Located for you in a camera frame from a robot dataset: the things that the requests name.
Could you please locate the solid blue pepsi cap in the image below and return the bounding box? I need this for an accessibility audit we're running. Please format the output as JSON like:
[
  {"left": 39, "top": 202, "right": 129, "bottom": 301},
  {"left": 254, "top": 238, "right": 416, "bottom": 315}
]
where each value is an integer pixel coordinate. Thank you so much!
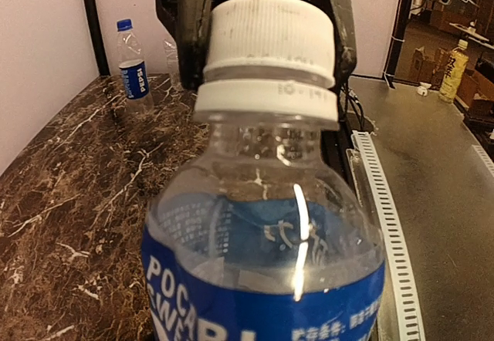
[{"left": 117, "top": 19, "right": 133, "bottom": 32}]

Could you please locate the clear bottle blue pepsi label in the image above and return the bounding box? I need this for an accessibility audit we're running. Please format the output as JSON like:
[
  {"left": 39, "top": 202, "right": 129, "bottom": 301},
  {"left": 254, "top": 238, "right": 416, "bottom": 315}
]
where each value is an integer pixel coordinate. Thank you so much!
[{"left": 141, "top": 111, "right": 385, "bottom": 340}]

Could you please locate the yellow drink bottle background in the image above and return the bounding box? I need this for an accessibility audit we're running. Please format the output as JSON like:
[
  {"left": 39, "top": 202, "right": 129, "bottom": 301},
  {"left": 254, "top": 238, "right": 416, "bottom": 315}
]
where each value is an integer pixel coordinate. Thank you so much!
[{"left": 438, "top": 39, "right": 469, "bottom": 103}]

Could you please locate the black right corner post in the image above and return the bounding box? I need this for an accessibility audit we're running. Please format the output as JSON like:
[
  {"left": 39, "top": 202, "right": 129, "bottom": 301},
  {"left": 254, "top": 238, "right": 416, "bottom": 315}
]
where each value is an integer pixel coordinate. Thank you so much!
[{"left": 83, "top": 0, "right": 110, "bottom": 76}]

